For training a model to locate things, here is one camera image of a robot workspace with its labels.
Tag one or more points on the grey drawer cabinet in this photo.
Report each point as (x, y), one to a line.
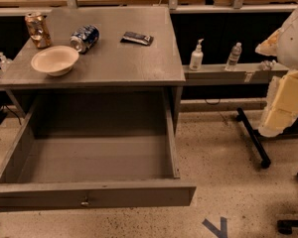
(114, 89)

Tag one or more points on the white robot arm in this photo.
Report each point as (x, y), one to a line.
(283, 43)

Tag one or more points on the white bowl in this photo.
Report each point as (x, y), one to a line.
(55, 61)

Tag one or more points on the white pump bottle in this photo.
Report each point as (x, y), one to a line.
(196, 57)

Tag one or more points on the grey top drawer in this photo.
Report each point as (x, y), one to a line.
(94, 150)

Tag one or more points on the blue soda can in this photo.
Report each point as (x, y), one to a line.
(84, 38)

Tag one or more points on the crumpled clear plastic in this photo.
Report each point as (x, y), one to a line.
(267, 65)

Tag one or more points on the black chair base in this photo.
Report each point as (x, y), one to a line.
(284, 226)

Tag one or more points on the black snack wrapper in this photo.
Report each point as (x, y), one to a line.
(135, 38)

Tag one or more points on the clear water bottle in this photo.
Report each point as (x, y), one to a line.
(233, 57)

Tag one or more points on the gold crushed soda can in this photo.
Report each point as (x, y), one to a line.
(38, 29)

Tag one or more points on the tan foam-padded gripper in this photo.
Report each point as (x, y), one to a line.
(294, 44)

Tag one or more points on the small clear sanitizer bottle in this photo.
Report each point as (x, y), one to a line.
(4, 62)

